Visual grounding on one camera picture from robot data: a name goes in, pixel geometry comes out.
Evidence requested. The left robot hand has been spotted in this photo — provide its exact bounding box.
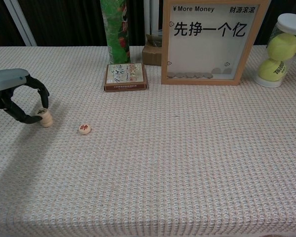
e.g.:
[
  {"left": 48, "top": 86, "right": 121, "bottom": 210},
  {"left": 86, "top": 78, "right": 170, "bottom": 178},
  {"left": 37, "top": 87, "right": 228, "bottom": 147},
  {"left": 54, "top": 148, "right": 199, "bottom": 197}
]
[{"left": 0, "top": 68, "right": 50, "bottom": 124}]

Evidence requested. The chess piece red shuai character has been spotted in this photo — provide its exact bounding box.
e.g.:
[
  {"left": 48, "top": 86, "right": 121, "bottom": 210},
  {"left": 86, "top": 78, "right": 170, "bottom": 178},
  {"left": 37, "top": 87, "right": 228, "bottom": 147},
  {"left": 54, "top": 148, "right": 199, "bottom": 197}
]
[{"left": 77, "top": 123, "right": 92, "bottom": 136}]

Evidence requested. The small square patterned box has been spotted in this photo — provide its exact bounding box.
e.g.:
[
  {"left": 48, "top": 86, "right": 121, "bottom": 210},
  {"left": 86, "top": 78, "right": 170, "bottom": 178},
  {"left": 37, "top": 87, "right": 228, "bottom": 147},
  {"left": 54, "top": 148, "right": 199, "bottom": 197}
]
[{"left": 103, "top": 63, "right": 148, "bottom": 92}]

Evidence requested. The green chip can red lid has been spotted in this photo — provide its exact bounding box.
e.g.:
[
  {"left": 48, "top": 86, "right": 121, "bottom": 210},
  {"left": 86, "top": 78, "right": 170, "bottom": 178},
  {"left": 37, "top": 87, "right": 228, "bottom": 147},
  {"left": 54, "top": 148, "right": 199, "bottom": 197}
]
[{"left": 100, "top": 0, "right": 132, "bottom": 65}]

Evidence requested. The small cardboard box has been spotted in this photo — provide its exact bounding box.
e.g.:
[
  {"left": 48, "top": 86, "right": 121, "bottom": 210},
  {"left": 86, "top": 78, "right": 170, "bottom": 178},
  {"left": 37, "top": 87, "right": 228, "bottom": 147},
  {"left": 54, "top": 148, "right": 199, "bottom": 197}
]
[{"left": 141, "top": 34, "right": 163, "bottom": 67}]

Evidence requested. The beige woven tablecloth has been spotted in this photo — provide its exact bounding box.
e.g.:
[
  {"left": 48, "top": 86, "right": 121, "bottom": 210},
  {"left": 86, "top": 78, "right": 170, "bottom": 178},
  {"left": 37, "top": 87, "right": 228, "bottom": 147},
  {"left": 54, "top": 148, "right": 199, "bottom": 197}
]
[{"left": 0, "top": 45, "right": 296, "bottom": 237}]

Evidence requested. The yellow tennis ball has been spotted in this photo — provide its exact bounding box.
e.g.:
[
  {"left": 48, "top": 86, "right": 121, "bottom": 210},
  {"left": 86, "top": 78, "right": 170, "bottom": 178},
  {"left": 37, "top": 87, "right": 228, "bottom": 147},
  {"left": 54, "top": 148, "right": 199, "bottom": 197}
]
[
  {"left": 258, "top": 58, "right": 287, "bottom": 82},
  {"left": 267, "top": 34, "right": 296, "bottom": 61}
]

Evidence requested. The clear tennis ball tube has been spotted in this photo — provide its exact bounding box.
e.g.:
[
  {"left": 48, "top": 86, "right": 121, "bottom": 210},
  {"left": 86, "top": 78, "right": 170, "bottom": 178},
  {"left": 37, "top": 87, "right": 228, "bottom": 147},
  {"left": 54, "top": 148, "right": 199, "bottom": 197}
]
[{"left": 253, "top": 13, "right": 296, "bottom": 88}]

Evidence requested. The white frame pole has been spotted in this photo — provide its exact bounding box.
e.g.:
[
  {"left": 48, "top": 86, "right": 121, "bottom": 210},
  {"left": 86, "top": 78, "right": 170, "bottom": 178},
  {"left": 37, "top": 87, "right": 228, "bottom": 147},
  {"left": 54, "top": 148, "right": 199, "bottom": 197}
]
[
  {"left": 3, "top": 0, "right": 37, "bottom": 47},
  {"left": 143, "top": 0, "right": 152, "bottom": 35}
]

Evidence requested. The wooden frame money box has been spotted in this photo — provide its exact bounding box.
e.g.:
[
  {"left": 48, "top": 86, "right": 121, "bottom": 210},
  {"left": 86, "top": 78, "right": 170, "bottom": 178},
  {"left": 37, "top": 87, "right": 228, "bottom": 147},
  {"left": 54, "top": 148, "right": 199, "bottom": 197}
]
[{"left": 160, "top": 0, "right": 271, "bottom": 86}]

